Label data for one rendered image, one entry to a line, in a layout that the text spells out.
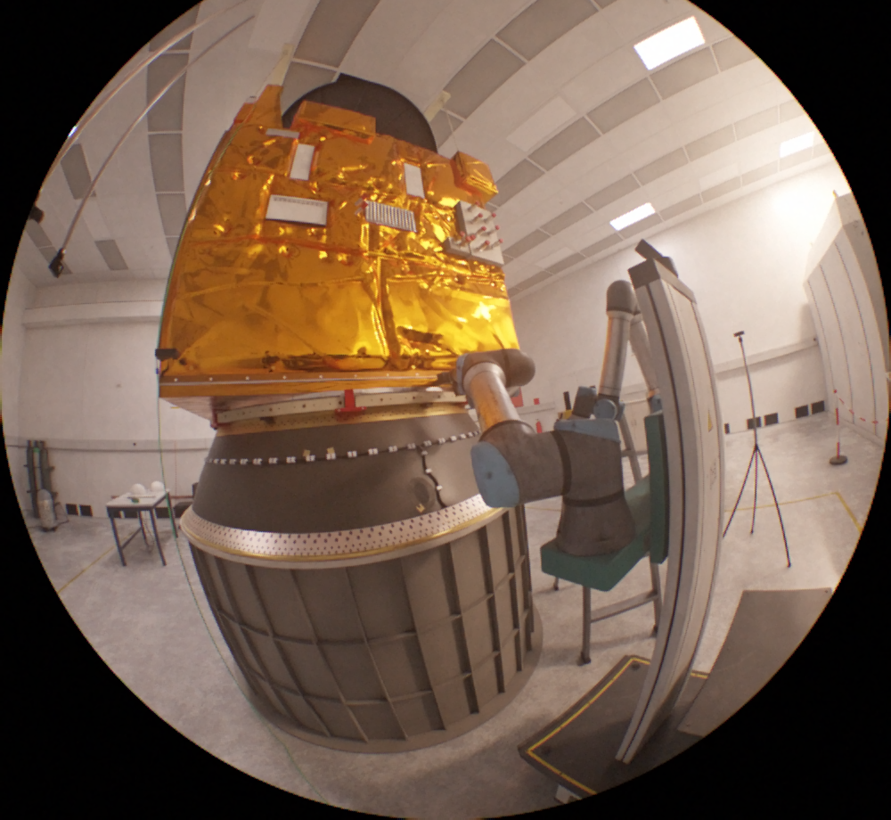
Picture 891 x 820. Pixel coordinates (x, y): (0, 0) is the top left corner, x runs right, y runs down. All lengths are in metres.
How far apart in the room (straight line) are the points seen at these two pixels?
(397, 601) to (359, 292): 1.29
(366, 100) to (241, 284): 2.15
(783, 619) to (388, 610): 1.26
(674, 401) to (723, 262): 7.67
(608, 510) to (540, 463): 0.15
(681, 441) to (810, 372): 7.62
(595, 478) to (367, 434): 0.91
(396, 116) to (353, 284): 1.89
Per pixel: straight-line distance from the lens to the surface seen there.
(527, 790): 1.64
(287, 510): 1.14
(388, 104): 2.99
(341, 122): 2.26
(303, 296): 1.33
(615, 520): 0.54
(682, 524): 0.62
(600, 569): 0.53
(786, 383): 7.97
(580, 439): 0.50
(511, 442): 0.49
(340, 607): 1.17
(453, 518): 1.16
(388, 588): 1.13
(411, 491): 1.14
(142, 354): 7.47
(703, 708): 0.87
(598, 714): 1.46
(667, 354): 0.57
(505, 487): 0.46
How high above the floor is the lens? 1.56
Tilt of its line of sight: 9 degrees up
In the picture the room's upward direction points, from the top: 8 degrees counter-clockwise
